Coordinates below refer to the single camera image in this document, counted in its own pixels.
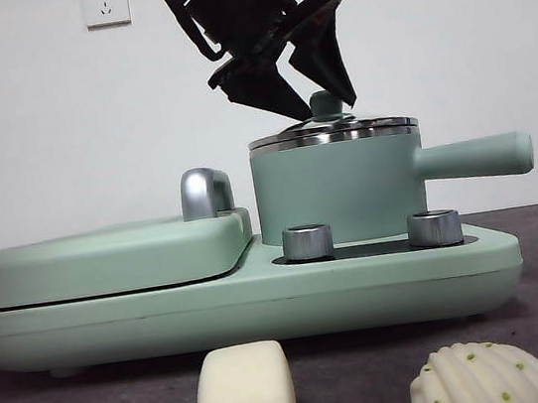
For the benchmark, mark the glass lid with green knob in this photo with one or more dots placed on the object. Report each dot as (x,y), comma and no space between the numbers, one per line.
(325,103)

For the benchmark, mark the plain white steamed bun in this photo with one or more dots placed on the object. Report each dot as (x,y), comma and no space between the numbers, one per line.
(247,400)

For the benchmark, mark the ribbed white bun green dots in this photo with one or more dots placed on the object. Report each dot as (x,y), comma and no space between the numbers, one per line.
(480,382)

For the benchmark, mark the silver control knob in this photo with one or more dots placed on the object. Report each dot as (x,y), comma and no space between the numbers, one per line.
(307,243)
(434,229)

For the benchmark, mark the green grill cover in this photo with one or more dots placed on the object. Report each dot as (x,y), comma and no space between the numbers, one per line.
(107,259)

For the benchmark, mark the white wall socket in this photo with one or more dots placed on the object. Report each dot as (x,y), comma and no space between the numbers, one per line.
(105,6)

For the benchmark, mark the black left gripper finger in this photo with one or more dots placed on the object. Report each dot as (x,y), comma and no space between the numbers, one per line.
(326,53)
(258,88)

